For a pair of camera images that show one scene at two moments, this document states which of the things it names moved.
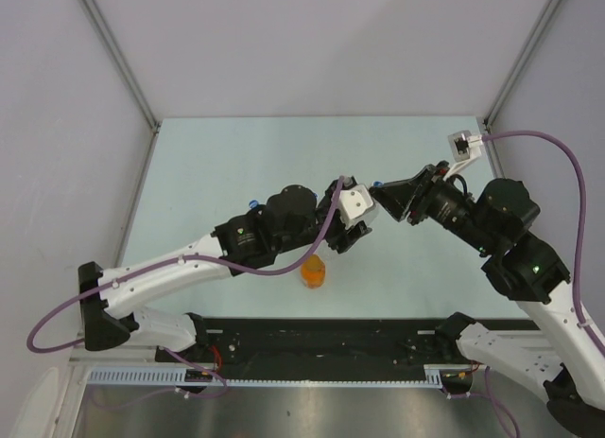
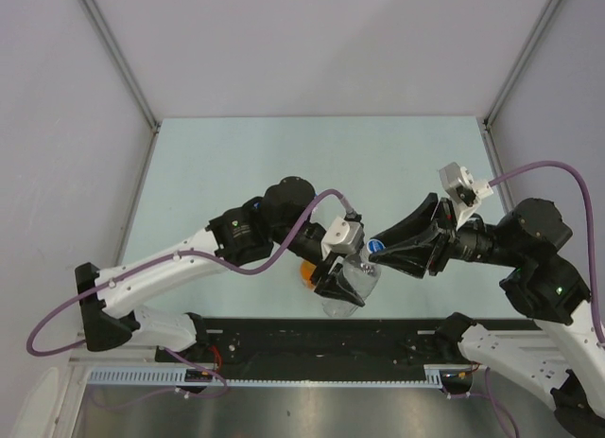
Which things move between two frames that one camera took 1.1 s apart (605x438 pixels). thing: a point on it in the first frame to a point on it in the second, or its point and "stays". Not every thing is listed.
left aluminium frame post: (95, 12) stays
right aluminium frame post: (527, 50) stays
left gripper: (343, 237) to (334, 286)
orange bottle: (313, 271) stays
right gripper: (397, 197) to (424, 251)
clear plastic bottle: (369, 217) to (361, 273)
